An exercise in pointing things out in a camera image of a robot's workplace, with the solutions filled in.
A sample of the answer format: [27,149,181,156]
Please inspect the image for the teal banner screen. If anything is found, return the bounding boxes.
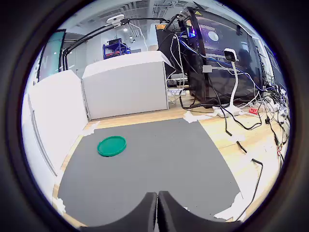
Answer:
[38,29,67,81]

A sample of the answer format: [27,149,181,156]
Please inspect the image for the dark grey mat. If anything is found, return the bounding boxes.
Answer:
[57,117,243,228]

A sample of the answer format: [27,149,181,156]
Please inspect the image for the white partition box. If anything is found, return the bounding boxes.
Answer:
[81,50,170,121]

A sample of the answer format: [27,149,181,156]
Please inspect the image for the white power strip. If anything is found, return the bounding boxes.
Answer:
[262,96,281,112]

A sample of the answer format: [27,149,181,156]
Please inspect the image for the round green lid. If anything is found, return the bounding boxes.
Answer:
[97,135,127,158]

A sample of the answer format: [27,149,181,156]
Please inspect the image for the blue cable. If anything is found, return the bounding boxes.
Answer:
[179,38,257,76]

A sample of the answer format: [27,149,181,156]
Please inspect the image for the white tape piece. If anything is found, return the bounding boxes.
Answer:
[52,196,67,215]
[213,191,245,222]
[183,111,213,124]
[83,120,101,136]

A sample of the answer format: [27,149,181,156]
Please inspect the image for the black computer tower glass side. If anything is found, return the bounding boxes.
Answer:
[178,6,264,103]

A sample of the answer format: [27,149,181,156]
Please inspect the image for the long black cable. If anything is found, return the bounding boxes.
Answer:
[238,158,264,222]

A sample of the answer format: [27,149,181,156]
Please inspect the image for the tall white partition panel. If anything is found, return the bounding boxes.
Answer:
[21,70,89,194]

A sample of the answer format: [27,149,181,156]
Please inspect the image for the short black cable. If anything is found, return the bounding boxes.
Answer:
[236,140,248,153]

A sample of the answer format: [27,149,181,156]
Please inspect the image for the blue shelf rack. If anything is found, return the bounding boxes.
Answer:
[103,38,131,60]

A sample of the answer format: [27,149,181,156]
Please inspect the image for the white camera on gooseneck stand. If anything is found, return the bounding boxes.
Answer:
[212,48,244,118]

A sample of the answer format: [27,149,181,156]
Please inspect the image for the white overhead camera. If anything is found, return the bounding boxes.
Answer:
[106,14,125,25]

